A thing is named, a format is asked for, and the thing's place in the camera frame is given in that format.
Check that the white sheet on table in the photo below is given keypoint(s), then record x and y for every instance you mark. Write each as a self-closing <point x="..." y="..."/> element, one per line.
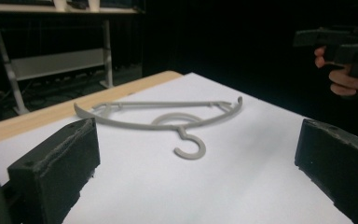
<point x="199" y="174"/>

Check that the white cup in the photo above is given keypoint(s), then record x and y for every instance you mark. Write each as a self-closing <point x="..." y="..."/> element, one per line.
<point x="60" y="4"/>
<point x="93" y="5"/>

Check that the grey plastic clothes hanger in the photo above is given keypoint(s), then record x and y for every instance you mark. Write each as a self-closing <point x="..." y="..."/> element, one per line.
<point x="186" y="124"/>

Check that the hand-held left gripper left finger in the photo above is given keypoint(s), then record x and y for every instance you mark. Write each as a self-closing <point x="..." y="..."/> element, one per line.
<point x="56" y="168"/>

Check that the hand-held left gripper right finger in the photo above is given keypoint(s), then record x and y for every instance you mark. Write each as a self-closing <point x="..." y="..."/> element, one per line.
<point x="338" y="161"/>

